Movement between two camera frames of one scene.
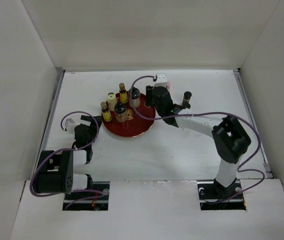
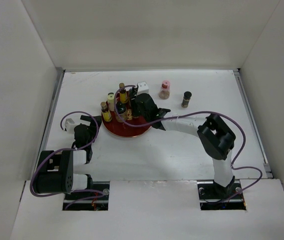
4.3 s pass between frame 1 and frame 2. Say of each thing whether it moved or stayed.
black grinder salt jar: stayed
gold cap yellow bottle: stayed
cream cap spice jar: stayed
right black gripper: moved
